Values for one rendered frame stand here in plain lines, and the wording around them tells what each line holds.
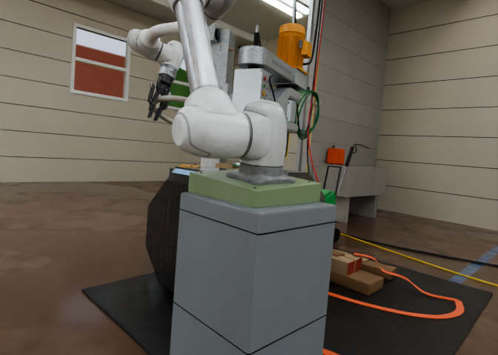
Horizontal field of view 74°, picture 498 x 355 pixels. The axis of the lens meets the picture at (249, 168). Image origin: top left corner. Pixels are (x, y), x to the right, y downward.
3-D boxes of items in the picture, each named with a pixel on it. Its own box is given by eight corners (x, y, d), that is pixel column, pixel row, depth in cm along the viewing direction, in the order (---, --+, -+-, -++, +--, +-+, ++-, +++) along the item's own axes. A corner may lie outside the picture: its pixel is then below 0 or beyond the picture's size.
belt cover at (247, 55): (281, 94, 323) (282, 77, 322) (306, 94, 311) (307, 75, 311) (230, 69, 239) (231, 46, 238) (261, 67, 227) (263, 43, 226)
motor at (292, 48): (280, 76, 320) (284, 34, 318) (311, 75, 306) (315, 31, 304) (267, 69, 296) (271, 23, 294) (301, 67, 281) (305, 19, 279)
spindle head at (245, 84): (252, 134, 275) (256, 80, 272) (276, 135, 264) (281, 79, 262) (229, 130, 243) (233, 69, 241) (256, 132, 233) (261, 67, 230)
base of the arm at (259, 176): (304, 182, 120) (305, 167, 119) (258, 186, 106) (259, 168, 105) (269, 173, 134) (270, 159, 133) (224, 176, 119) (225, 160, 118)
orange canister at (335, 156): (322, 164, 544) (324, 144, 542) (339, 165, 579) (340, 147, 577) (334, 166, 528) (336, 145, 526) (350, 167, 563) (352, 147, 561)
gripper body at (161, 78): (163, 72, 170) (158, 88, 168) (176, 81, 176) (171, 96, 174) (155, 75, 175) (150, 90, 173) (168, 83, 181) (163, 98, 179)
